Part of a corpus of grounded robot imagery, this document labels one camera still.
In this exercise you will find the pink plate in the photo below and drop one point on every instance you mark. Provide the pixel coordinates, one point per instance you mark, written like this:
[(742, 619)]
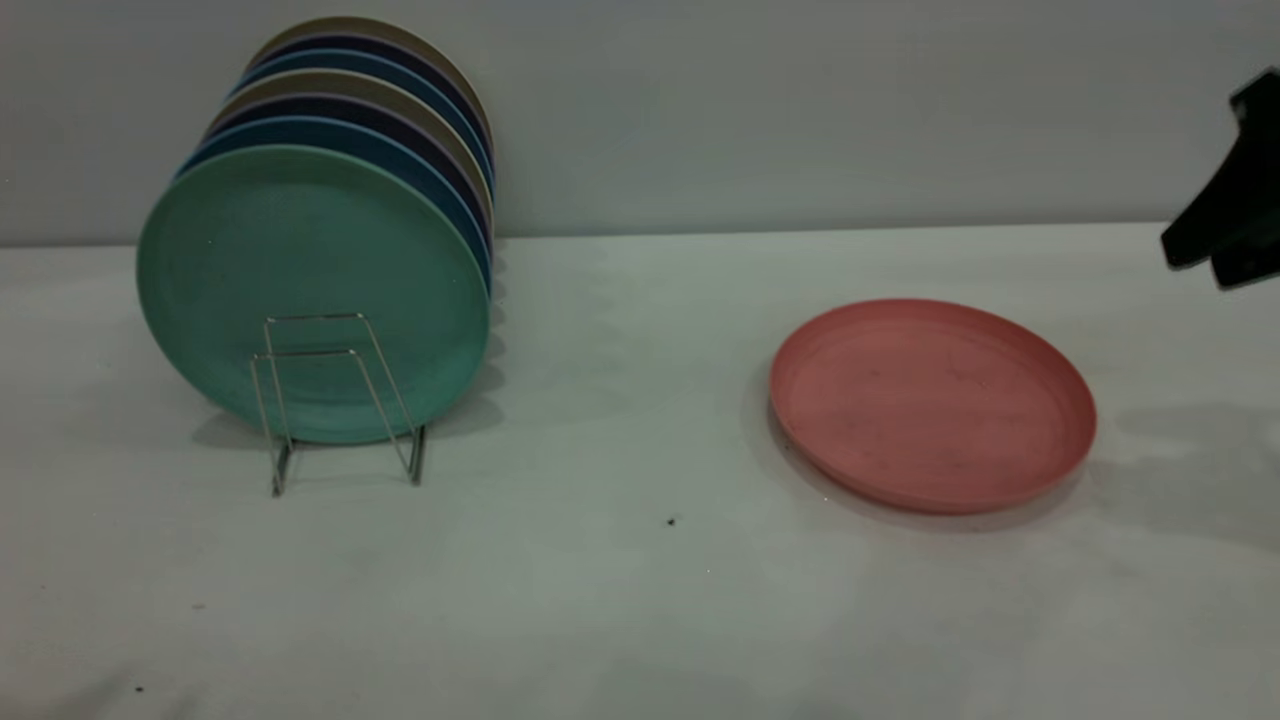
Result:
[(930, 400)]

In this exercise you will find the small blue plate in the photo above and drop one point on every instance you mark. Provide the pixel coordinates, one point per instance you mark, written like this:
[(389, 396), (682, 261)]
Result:
[(360, 61)]

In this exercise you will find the large blue plate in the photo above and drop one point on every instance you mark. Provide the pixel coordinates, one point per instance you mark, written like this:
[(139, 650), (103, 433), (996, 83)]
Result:
[(330, 131)]

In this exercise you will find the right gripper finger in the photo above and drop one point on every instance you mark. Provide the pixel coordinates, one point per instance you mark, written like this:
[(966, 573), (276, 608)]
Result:
[(1250, 265), (1225, 210)]

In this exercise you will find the large beige plate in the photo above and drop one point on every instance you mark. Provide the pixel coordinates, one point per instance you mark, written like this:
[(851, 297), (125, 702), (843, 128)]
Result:
[(330, 83)]

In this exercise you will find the small dark purple plate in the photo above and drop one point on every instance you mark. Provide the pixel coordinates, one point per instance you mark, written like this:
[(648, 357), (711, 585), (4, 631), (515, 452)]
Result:
[(370, 44)]

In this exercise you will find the green plate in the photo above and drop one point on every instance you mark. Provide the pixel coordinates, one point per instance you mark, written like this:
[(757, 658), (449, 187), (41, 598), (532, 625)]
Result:
[(300, 250)]

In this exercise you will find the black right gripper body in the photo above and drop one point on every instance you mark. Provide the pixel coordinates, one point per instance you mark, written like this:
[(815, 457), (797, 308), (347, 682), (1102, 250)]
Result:
[(1262, 100)]

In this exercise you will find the small beige plate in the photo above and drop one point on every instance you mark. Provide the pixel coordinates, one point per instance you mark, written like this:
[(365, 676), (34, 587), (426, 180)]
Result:
[(360, 25)]

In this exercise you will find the large dark purple plate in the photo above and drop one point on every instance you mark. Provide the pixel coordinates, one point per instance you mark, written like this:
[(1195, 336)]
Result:
[(340, 107)]

